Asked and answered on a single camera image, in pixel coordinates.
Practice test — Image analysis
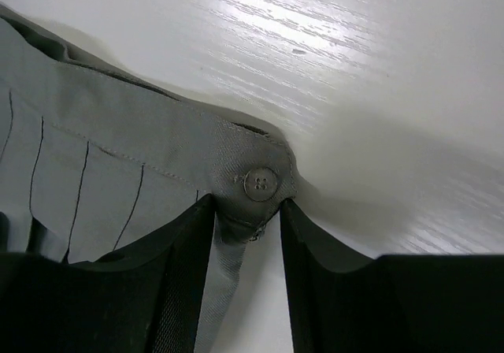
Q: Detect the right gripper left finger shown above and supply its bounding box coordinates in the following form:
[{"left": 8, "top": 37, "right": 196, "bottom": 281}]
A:
[{"left": 1, "top": 195, "right": 215, "bottom": 352}]

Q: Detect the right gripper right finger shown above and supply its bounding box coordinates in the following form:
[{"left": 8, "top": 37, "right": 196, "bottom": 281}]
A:
[{"left": 280, "top": 200, "right": 503, "bottom": 352}]

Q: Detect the grey pleated skirt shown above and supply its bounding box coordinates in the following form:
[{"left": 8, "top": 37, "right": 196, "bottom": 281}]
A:
[{"left": 1, "top": 6, "right": 296, "bottom": 352}]

